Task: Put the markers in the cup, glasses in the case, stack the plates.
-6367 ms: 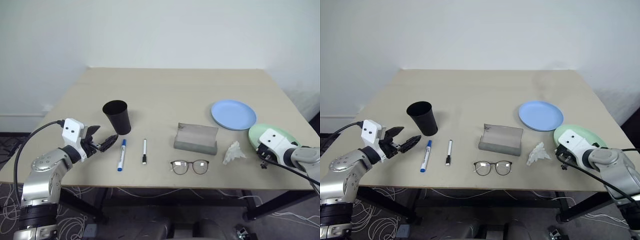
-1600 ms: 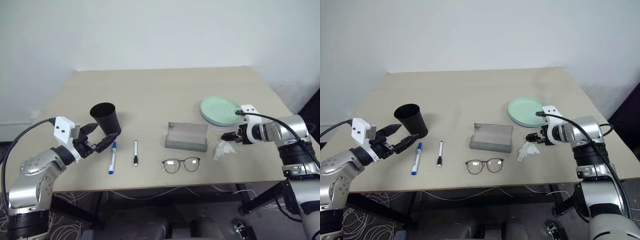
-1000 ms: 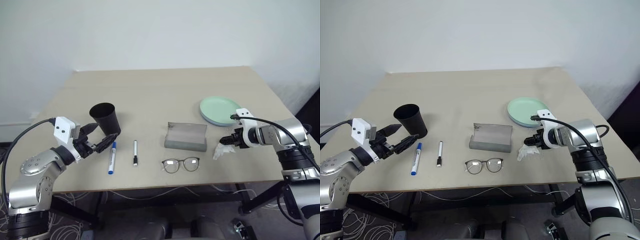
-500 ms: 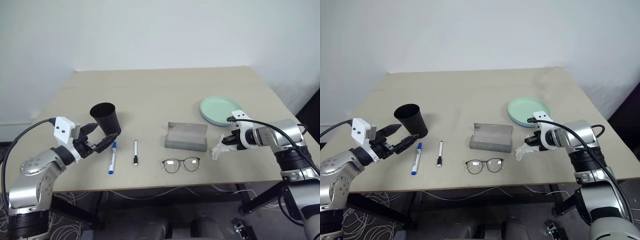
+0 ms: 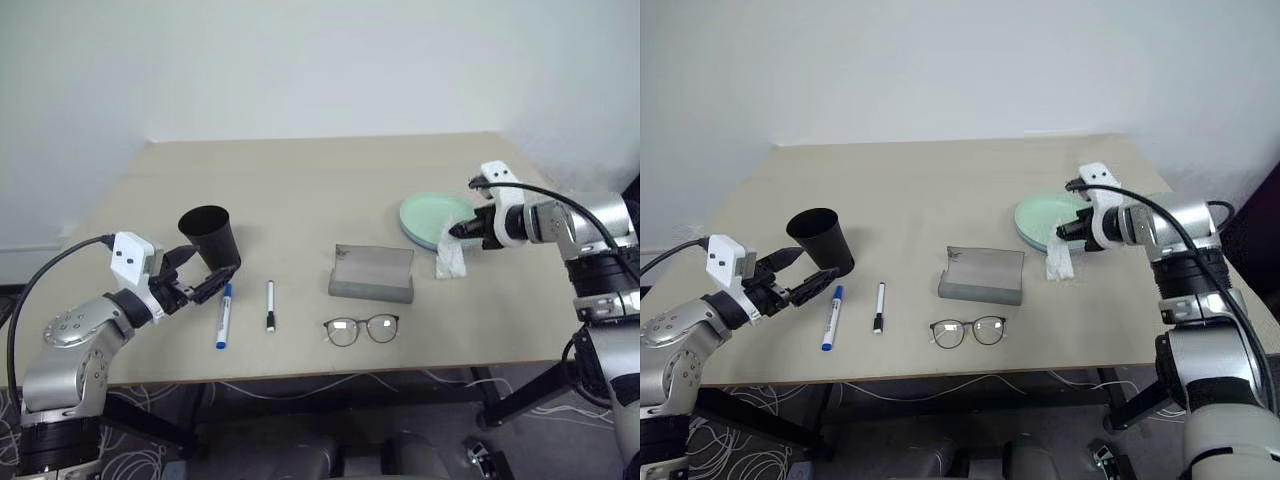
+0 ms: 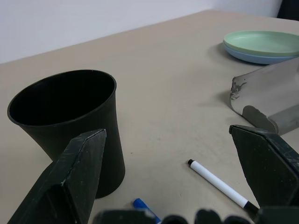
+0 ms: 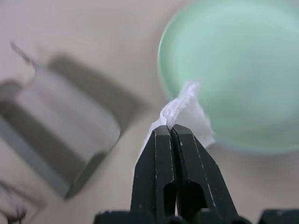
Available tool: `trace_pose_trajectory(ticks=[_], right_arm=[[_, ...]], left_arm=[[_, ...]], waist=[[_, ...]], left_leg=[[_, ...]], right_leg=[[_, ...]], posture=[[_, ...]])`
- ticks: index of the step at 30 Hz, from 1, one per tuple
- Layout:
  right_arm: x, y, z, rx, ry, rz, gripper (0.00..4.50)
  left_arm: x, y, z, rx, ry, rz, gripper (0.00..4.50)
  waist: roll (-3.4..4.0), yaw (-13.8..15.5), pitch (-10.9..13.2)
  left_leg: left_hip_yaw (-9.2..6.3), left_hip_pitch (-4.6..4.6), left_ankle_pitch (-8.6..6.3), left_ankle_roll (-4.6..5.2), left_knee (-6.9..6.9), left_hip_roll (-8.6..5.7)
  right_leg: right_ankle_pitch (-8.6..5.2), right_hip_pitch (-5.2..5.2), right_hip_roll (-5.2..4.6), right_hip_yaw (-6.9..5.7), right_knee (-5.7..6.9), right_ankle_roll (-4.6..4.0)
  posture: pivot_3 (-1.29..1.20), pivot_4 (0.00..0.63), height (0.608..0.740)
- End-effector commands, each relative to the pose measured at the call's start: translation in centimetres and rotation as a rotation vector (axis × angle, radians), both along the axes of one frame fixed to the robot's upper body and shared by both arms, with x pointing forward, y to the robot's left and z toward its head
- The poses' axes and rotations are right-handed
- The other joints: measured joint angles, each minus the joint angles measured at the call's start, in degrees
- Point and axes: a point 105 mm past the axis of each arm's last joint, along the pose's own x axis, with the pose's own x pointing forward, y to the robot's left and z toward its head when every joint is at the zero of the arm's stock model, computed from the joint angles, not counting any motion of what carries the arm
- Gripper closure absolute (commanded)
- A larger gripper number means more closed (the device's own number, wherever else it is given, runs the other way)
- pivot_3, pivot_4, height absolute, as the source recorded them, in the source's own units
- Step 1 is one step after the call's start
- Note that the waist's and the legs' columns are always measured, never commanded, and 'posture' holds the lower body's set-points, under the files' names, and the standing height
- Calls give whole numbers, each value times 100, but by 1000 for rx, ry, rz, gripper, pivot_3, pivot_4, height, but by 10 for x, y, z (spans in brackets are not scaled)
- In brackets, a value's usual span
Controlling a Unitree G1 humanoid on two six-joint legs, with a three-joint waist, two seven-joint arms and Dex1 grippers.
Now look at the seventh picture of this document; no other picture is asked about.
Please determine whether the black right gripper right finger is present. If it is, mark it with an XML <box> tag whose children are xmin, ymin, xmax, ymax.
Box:
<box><xmin>171</xmin><ymin>124</ymin><xmax>239</xmax><ymax>219</ymax></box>

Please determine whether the grey metal napkin holder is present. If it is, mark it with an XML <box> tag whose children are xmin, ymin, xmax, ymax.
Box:
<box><xmin>0</xmin><ymin>53</ymin><xmax>151</xmax><ymax>202</ymax></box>

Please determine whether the white paper piece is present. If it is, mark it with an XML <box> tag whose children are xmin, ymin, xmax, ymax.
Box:
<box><xmin>140</xmin><ymin>80</ymin><xmax>216</xmax><ymax>154</ymax></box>

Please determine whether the mint green plate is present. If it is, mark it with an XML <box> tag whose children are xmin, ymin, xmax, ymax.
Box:
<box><xmin>157</xmin><ymin>0</ymin><xmax>299</xmax><ymax>156</ymax></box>

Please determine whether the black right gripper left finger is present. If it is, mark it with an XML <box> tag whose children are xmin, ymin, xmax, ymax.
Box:
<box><xmin>130</xmin><ymin>126</ymin><xmax>178</xmax><ymax>218</ymax></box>

